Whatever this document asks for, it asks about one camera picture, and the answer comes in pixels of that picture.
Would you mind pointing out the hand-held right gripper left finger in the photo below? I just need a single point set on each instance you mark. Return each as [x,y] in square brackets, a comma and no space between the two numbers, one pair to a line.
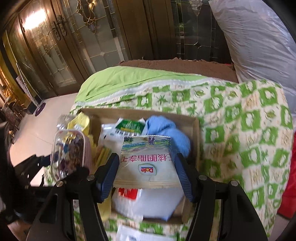
[108,176]

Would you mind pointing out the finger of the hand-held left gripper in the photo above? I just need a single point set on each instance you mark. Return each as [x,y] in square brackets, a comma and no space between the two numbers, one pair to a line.
[78,173]
[34,162]

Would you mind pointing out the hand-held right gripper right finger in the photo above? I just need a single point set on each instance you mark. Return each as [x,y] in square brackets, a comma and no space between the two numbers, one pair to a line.
[185,176]

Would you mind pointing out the clear container with cartoon print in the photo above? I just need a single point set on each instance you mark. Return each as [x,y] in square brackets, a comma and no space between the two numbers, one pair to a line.
[69,150]

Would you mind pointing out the white gauze packet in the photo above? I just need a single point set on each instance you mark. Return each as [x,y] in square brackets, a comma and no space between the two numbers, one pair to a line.
[159,201]

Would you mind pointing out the snack packet with landscape print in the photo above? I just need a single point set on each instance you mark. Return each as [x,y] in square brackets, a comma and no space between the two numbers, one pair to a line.
[148,166]

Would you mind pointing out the green white snack packet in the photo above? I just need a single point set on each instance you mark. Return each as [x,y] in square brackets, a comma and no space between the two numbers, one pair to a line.
[107,134]
[129,126]

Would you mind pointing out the plastic-wrapped brown cloth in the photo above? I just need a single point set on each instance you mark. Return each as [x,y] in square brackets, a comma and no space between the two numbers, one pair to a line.
[62,121]

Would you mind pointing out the blue towel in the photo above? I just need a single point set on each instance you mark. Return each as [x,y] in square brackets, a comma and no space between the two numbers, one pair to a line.
[166,129]

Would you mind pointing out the yellow snack packet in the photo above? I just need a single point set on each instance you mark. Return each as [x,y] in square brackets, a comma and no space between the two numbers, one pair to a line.
[78,122]

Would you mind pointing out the shallow cardboard box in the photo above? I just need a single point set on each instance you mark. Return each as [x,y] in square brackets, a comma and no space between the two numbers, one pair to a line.
[101,115]

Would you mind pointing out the dark wooden chair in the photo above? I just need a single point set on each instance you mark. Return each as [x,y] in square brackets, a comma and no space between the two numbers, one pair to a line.
[10,115]

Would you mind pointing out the purple floor mop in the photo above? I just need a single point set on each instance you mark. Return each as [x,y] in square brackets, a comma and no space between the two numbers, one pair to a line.
[40,110]

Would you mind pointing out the white plastic packet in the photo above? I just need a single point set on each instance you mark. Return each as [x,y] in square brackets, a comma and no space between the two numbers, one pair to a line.
[138,235]

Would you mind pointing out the green printed blanket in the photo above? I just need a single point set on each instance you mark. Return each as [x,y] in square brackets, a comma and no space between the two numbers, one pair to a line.
[242,139]

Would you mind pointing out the plain green bed sheet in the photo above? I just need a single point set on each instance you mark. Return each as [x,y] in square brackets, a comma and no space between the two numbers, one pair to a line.
[120,81]

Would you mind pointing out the red jacket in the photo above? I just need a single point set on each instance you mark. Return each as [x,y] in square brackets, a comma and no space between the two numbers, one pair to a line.
[289,197]

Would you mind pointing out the brown fleece blanket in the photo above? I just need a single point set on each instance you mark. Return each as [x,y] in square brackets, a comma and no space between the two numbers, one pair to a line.
[175,67]

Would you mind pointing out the wooden double door glass panes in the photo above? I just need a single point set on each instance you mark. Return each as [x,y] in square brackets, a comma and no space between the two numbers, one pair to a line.
[46,46]

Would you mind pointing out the large translucent plastic bag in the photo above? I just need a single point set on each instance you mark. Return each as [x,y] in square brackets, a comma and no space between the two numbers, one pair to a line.
[254,46]

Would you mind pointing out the wooden glass panel screen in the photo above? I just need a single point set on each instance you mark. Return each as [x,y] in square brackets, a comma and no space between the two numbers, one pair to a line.
[150,30]

